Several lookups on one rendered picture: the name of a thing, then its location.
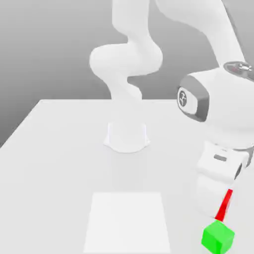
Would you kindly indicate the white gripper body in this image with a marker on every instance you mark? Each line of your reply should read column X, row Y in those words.
column 210, row 196

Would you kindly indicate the small red cube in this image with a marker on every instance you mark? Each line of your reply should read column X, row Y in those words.
column 224, row 205

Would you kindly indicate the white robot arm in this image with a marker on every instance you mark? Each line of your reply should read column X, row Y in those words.
column 127, row 59

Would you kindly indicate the small green cube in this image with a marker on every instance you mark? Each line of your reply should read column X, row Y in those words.
column 217, row 237

